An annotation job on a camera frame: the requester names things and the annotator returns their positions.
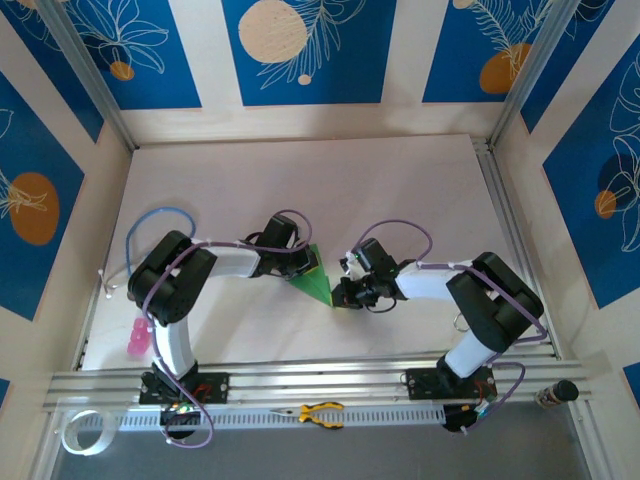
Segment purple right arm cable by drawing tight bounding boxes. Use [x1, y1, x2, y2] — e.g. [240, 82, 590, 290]
[352, 219, 549, 437]

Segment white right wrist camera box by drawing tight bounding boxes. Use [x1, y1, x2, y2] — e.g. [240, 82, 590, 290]
[340, 254, 369, 284]

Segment small bottle with black cap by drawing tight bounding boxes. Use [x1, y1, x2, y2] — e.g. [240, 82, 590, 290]
[535, 379, 580, 409]

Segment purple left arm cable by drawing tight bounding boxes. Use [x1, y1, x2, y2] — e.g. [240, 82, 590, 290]
[142, 209, 314, 449]

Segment black cable connector block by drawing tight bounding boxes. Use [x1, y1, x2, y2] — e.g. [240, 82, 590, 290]
[159, 402, 202, 441]
[444, 399, 496, 434]

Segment pink translucent plastic box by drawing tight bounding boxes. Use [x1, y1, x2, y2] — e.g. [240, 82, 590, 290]
[127, 319, 152, 359]

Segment aluminium side rail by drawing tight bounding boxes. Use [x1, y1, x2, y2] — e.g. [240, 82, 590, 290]
[472, 137, 561, 359]

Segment aluminium frame post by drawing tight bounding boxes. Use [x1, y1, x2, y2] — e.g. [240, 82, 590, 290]
[487, 0, 616, 146]
[37, 0, 139, 151]

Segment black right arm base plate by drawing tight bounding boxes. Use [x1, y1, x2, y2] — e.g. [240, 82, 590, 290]
[405, 367, 496, 401]

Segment clear adhesive tape roll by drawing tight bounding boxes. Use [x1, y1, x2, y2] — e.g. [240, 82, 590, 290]
[62, 409, 117, 457]

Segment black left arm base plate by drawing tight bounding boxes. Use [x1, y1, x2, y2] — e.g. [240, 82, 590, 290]
[138, 372, 231, 406]

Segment aluminium mounting rail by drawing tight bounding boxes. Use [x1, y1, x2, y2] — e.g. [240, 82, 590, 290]
[42, 352, 594, 414]

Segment green paper sheet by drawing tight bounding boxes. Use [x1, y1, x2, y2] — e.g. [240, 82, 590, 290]
[289, 243, 335, 307]

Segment blue tube stethoscope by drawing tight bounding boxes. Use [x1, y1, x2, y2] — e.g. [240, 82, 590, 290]
[98, 204, 197, 302]

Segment white slotted cable duct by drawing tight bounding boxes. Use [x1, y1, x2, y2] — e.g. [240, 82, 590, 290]
[79, 404, 446, 431]

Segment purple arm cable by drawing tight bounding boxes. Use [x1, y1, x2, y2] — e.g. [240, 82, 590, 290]
[352, 219, 549, 437]
[142, 209, 314, 449]

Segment yellow and black pliers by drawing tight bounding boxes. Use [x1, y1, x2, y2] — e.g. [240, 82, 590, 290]
[269, 401, 346, 430]

